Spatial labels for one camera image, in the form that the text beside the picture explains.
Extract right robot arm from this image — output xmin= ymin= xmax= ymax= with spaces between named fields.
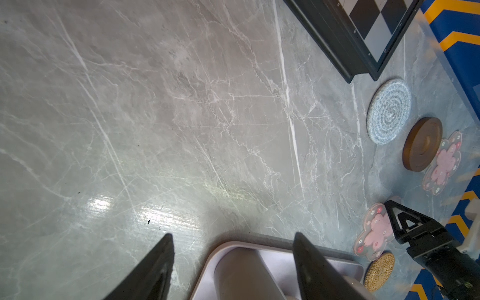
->
xmin=384 ymin=199 xmax=480 ymax=300

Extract tan rattan round coaster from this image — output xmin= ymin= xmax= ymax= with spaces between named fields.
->
xmin=364 ymin=252 xmax=396 ymax=293

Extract lavender plastic tray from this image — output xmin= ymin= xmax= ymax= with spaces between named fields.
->
xmin=190 ymin=241 xmax=375 ymax=300

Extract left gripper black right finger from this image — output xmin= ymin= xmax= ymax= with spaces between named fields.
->
xmin=292 ymin=232 xmax=364 ymax=300

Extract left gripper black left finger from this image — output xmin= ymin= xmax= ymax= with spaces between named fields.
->
xmin=104 ymin=233 xmax=175 ymax=300

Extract grey metal cup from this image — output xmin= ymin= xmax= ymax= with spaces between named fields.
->
xmin=214 ymin=247 xmax=286 ymax=300

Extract light blue woven coaster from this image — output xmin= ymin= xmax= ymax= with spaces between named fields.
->
xmin=366 ymin=78 xmax=412 ymax=145

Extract brown wooden round coaster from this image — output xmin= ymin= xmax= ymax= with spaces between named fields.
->
xmin=402 ymin=117 xmax=443 ymax=173

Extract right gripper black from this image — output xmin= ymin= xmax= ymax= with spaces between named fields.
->
xmin=384 ymin=200 xmax=480 ymax=300

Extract pink flower coaster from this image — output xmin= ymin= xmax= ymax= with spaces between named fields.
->
xmin=422 ymin=131 xmax=463 ymax=196
xmin=353 ymin=202 xmax=394 ymax=261

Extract folded chessboard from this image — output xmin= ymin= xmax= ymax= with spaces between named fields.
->
xmin=286 ymin=0 xmax=422 ymax=83

